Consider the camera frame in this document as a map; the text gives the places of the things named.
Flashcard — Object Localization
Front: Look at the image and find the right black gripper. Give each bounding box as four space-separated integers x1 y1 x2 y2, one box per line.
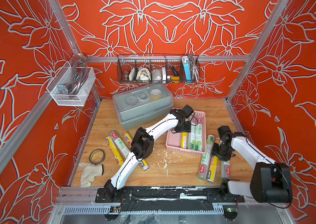
209 142 231 161

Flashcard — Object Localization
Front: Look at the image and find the pink plastic basket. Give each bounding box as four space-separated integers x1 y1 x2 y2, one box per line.
165 111 207 156

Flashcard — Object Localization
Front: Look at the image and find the long yellow wrap roll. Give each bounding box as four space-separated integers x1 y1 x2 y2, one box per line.
207 152 219 184

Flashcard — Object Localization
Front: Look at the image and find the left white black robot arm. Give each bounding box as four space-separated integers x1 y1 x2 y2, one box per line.
104 105 195 199

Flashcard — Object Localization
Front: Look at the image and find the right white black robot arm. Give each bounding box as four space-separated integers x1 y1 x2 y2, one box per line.
211 126 293 205

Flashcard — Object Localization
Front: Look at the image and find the long white green wrap roll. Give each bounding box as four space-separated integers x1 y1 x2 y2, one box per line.
198 134 215 180

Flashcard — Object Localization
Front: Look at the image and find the green capped wrap roll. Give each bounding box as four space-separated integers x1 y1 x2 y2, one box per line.
110 131 130 158

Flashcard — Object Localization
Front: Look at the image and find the grey lidded storage box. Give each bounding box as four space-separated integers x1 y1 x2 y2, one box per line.
113 84 174 130

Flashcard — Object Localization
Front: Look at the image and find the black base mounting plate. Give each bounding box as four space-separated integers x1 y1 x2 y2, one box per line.
95 186 245 203

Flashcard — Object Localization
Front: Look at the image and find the brown tape roll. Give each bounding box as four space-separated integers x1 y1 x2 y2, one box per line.
89 149 106 165

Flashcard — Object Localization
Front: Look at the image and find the white cloth glove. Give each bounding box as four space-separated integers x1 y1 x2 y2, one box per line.
78 162 104 188

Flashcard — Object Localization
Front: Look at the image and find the black handled screwdriver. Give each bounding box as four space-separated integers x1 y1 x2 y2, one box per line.
164 56 179 77

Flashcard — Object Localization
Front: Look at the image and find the blue box in wire basket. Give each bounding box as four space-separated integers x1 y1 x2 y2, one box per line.
182 56 192 83

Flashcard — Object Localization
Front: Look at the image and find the black wire wall basket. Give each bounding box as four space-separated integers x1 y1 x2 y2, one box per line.
117 54 201 84

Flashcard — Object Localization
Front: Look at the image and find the clear wall bin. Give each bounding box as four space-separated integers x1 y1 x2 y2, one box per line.
46 62 95 107

